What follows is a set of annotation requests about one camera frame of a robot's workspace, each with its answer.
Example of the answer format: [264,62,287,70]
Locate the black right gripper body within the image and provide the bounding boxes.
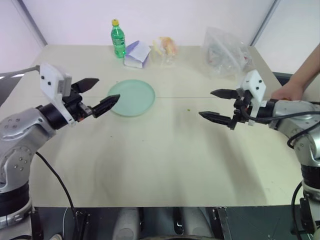
[233,88,253,124]

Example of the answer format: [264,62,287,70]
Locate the person's bare hand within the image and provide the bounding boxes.
[271,79,305,102]

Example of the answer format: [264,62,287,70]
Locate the purple and white carton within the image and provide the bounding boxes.
[123,40,152,69]

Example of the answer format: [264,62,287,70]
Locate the large crumpled clear plastic bag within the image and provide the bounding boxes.
[202,26,254,80]

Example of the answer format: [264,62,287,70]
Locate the grey rounded shape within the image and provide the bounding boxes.
[115,207,140,240]

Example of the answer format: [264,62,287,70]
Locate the green bottle with yellow cap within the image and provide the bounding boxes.
[110,18,127,59]

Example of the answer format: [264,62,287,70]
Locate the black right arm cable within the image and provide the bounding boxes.
[290,180,305,240]

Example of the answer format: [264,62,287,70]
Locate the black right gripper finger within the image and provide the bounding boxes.
[198,111,237,131]
[210,88,240,101]

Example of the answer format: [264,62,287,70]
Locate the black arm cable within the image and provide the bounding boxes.
[34,151,77,240]
[290,180,305,240]

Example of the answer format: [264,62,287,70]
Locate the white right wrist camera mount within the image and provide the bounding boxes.
[236,69,268,126]

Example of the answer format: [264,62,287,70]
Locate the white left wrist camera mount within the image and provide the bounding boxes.
[39,62,77,126]

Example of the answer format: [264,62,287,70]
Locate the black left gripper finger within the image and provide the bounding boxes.
[76,77,100,94]
[91,94,121,119]

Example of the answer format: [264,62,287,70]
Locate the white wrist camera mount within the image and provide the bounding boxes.
[39,62,77,126]
[236,69,268,126]

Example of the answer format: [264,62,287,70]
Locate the pale green round plate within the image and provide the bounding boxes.
[107,79,156,118]

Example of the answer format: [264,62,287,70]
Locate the grey aluminium frame post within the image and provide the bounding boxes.
[19,0,49,46]
[249,0,280,47]

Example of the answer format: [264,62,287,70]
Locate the clear bag with food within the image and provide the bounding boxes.
[150,36,180,67]

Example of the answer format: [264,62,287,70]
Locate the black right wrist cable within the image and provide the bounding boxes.
[239,106,320,149]

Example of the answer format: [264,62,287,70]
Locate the dark green base panel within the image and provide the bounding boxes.
[216,206,302,240]

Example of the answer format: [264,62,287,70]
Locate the grey panel with handle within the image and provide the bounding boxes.
[0,65,41,109]

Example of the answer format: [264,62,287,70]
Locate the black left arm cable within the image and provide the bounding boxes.
[34,151,77,240]

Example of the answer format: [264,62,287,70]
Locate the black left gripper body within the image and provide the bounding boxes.
[62,83,95,123]

